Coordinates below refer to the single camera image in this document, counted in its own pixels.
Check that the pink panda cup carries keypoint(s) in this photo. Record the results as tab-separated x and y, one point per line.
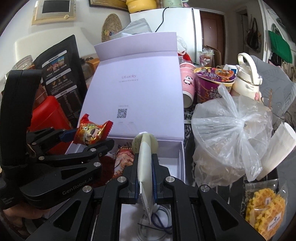
188	78

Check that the cream wall intercom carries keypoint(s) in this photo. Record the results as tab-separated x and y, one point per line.
53	11

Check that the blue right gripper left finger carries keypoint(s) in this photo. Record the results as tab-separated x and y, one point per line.
130	193

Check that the packaged waffles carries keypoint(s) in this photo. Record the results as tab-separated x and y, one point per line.
264	206

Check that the grey chair far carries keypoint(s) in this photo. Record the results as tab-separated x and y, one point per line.
278	92

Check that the cream spout pouch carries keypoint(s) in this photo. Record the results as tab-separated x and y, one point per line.
145	144

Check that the clear plastic bag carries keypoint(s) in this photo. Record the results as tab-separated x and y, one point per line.
232	134

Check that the cream water bottle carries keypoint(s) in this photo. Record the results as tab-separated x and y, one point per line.
247	80

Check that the red gold snack packet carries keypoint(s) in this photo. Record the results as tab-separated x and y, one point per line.
89	133

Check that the yellow pot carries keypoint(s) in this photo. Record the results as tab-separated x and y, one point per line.
140	5

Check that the white refrigerator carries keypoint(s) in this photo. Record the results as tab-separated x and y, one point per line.
186	22

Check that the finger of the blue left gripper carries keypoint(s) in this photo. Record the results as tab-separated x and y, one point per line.
68	135

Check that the person left hand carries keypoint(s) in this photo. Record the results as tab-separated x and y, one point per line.
23	211

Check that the green tote bag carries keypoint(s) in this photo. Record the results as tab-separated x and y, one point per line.
280	49

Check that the purple instant noodle cup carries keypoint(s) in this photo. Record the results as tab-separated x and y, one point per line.
208	79

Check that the red plastic canister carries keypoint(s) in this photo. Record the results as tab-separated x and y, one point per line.
47	123

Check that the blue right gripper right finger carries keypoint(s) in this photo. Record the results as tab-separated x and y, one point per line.
166	188

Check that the brown red snack packet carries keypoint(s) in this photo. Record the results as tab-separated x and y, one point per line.
124	157

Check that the lavender gift box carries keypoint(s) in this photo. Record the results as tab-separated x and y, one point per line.
137	86

